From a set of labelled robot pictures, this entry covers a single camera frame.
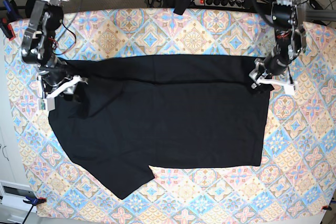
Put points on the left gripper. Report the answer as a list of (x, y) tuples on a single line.
[(267, 68)]

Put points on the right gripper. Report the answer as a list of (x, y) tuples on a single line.
[(54, 73)]

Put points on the black T-shirt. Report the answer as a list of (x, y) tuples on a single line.
[(169, 111)]

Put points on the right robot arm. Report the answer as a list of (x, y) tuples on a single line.
[(39, 44)]

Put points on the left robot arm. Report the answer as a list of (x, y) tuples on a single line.
[(290, 36)]

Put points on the black round stool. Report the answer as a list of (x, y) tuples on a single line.
[(56, 14)]

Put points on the blue clamp upper left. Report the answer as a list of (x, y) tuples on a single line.
[(12, 16)]

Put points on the blue clamp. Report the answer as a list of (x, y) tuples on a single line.
[(12, 16), (33, 201)]

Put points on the white power strip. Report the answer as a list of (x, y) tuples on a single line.
[(220, 3)]

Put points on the white cabinet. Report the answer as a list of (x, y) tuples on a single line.
[(12, 170)]

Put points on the blue clamp lower left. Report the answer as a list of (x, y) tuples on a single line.
[(33, 201)]

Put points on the orange clamp lower right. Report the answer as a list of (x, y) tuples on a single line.
[(327, 208)]

